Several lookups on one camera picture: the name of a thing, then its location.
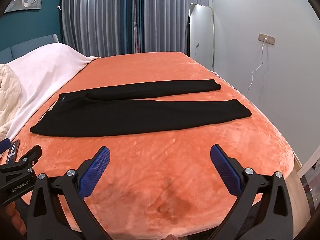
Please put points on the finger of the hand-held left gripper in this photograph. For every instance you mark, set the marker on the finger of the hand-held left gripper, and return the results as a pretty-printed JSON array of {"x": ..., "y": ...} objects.
[
  {"x": 32, "y": 156},
  {"x": 13, "y": 151}
]

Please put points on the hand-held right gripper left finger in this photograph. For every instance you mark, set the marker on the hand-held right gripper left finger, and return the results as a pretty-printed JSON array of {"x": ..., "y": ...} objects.
[{"x": 93, "y": 172}]

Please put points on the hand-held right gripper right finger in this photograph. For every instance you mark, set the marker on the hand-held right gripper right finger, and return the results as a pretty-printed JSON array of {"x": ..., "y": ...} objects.
[{"x": 226, "y": 172}]

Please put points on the black pants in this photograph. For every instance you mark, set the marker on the black pants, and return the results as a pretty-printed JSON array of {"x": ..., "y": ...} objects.
[{"x": 125, "y": 120}]

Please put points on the cream quilted blanket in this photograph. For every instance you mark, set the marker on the cream quilted blanket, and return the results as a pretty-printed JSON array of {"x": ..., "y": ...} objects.
[{"x": 10, "y": 97}]

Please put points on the orange fleece blanket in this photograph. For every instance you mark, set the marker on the orange fleece blanket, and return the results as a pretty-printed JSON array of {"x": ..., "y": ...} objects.
[{"x": 162, "y": 155}]

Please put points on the white blanket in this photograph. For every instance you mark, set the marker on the white blanket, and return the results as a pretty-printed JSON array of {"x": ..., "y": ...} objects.
[{"x": 50, "y": 70}]

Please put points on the blue upholstered headboard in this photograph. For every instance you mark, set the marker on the blue upholstered headboard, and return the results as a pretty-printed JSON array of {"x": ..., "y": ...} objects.
[{"x": 30, "y": 45}]

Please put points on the standing mirror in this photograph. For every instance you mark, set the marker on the standing mirror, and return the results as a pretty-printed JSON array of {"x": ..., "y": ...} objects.
[{"x": 201, "y": 30}]

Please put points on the grey curtain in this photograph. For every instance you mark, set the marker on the grey curtain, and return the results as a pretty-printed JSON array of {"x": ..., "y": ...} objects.
[
  {"x": 170, "y": 17},
  {"x": 100, "y": 17}
]

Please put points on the wooden bed frame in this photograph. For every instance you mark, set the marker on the wooden bed frame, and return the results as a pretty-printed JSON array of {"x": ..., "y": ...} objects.
[{"x": 297, "y": 192}]

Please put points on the wall power outlet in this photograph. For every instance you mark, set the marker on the wall power outlet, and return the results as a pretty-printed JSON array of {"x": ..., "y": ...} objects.
[{"x": 271, "y": 40}]

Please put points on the wall poster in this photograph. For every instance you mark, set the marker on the wall poster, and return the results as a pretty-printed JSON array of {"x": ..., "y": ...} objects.
[{"x": 25, "y": 1}]

